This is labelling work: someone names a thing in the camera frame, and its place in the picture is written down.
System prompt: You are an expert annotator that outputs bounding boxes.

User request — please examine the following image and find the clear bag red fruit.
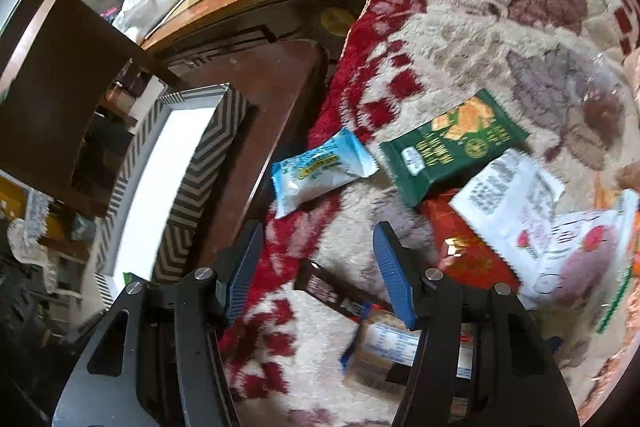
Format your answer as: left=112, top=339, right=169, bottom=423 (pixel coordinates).
left=567, top=52, right=625, bottom=147

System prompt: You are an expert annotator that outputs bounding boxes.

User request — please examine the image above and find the dark green cracker packet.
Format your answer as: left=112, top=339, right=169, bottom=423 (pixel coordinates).
left=380, top=89, right=528, bottom=207

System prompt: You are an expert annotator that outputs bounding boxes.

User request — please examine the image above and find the red snack packet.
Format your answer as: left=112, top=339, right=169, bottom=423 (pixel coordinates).
left=418, top=188, right=520, bottom=291

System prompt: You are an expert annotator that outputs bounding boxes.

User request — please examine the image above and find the white plastic bag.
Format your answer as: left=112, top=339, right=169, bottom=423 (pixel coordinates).
left=112, top=0, right=182, bottom=44

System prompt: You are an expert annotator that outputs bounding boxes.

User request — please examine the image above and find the striped cardboard tray box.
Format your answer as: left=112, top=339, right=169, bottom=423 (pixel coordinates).
left=94, top=83, right=250, bottom=307

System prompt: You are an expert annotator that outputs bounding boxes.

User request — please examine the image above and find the dark brown chocolate bar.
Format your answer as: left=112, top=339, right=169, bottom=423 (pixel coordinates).
left=294, top=259, right=392, bottom=322

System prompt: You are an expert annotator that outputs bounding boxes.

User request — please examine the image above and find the dark wooden chair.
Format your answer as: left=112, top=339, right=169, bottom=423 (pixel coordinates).
left=0, top=0, right=327, bottom=268

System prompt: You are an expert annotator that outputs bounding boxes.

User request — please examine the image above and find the orange cracker pack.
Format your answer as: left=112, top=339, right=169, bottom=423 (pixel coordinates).
left=593, top=166, right=640, bottom=268

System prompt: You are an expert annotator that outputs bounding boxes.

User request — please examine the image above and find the light blue snack packet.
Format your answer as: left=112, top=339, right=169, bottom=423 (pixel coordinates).
left=271, top=128, right=378, bottom=219

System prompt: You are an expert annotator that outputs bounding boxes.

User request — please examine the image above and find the red floral plush blanket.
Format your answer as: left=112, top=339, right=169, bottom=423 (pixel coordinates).
left=221, top=0, right=639, bottom=426

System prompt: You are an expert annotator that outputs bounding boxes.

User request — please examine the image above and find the white pink strawberry packet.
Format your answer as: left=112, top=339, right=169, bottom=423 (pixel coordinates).
left=518, top=190, right=639, bottom=310

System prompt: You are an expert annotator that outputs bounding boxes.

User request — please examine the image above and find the white barcode snack packet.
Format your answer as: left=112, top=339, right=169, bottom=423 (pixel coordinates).
left=449, top=148, right=564, bottom=280

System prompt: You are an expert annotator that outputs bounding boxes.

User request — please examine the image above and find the blue white biscuit pack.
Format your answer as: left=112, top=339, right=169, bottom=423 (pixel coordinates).
left=341, top=306, right=475, bottom=418

